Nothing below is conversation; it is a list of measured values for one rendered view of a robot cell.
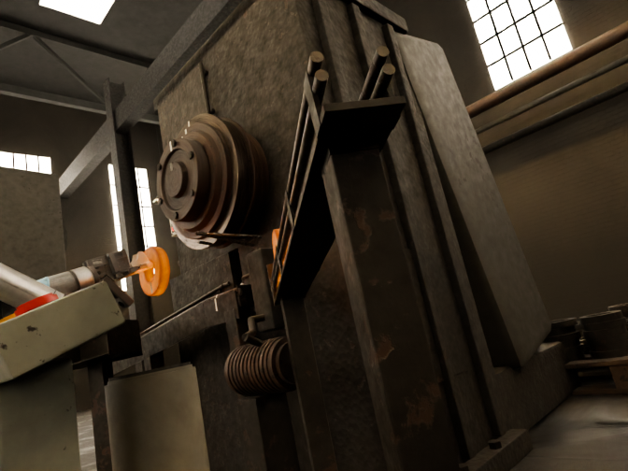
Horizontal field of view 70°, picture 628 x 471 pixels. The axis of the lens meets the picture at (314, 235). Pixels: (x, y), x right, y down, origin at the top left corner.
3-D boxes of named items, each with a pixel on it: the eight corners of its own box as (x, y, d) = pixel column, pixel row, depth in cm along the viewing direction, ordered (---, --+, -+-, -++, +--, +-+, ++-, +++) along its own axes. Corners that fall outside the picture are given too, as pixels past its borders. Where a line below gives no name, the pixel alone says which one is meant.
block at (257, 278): (285, 328, 139) (271, 253, 145) (302, 324, 134) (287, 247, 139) (257, 334, 132) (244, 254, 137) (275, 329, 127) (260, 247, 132)
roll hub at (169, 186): (174, 232, 161) (164, 160, 167) (216, 205, 142) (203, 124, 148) (159, 232, 157) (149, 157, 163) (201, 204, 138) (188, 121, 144)
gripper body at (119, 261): (127, 248, 138) (87, 259, 129) (137, 274, 138) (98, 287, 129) (117, 254, 143) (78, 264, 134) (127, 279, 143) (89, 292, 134)
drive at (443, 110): (430, 397, 288) (367, 143, 326) (594, 387, 224) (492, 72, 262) (316, 450, 214) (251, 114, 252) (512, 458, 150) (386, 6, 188)
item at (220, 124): (191, 264, 173) (174, 150, 183) (265, 225, 141) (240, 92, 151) (175, 264, 168) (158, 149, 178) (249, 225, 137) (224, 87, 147)
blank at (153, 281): (145, 257, 154) (135, 257, 152) (165, 239, 144) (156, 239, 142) (151, 301, 150) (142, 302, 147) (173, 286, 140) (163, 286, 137)
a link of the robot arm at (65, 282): (34, 314, 123) (22, 285, 123) (75, 300, 131) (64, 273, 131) (42, 309, 117) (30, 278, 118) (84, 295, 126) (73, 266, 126)
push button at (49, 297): (56, 310, 49) (49, 295, 49) (68, 304, 46) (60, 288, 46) (16, 328, 46) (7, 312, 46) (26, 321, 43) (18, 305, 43)
